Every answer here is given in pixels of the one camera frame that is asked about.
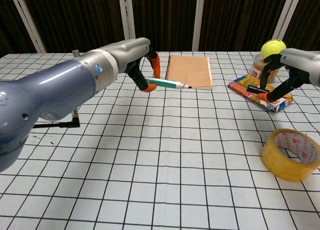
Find colourful orange snack box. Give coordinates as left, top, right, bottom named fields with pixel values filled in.
left=227, top=74, right=293, bottom=114

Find black marker cap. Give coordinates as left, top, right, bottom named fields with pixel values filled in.
left=246, top=86, right=272, bottom=94

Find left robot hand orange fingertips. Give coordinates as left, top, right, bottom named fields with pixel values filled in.
left=112, top=37, right=161, bottom=93

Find green white marker body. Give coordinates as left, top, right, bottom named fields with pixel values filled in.
left=145, top=77, right=193, bottom=90

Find dark pleated curtain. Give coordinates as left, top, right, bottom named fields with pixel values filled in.
left=0, top=0, right=320, bottom=56

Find white black checkered tablecloth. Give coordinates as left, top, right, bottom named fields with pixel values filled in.
left=0, top=50, right=320, bottom=230

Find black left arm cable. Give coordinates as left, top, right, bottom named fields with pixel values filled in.
left=33, top=110, right=81, bottom=129

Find brown spiral notebook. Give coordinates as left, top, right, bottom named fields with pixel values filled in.
left=165, top=54, right=214, bottom=90

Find yellow packing tape roll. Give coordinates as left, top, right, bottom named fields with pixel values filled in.
left=260, top=129, right=320, bottom=183

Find yellow tennis ball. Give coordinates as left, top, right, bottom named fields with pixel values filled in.
left=260, top=39, right=287, bottom=62

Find clear jar amber contents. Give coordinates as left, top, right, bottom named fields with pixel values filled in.
left=249, top=53, right=281, bottom=84

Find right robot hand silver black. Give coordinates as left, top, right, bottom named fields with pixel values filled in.
left=258, top=48, right=320, bottom=102

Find white metal frame post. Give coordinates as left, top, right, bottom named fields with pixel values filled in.
left=7, top=0, right=47, bottom=53
left=117, top=0, right=137, bottom=41
left=192, top=0, right=206, bottom=51
left=273, top=0, right=303, bottom=45

